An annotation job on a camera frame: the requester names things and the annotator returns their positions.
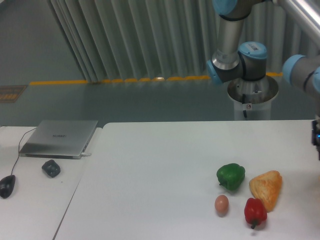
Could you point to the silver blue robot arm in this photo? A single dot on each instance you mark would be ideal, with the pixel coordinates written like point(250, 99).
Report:
point(243, 67)

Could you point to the green bell pepper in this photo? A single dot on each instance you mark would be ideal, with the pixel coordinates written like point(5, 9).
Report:
point(231, 176)

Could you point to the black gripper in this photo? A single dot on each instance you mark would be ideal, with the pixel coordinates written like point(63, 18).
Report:
point(315, 136)

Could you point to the brown egg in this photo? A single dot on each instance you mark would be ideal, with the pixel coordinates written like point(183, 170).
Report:
point(221, 204)

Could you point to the orange toy bread wedge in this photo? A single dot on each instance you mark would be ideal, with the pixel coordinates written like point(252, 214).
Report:
point(267, 187)

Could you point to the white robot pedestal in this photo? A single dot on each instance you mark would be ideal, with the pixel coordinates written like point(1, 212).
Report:
point(252, 100)

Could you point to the small black case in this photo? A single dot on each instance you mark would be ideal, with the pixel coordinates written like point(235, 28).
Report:
point(51, 168)

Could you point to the black computer mouse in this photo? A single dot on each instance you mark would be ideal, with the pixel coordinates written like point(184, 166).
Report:
point(7, 185)

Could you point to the silver closed laptop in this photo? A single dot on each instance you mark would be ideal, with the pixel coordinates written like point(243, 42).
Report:
point(59, 139)

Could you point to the white pleated curtain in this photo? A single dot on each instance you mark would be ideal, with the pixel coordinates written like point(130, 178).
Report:
point(137, 39)

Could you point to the white laptop plug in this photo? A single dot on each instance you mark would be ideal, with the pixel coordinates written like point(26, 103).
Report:
point(84, 154)

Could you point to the red bell pepper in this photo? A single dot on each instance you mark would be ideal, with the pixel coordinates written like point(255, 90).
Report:
point(255, 212)

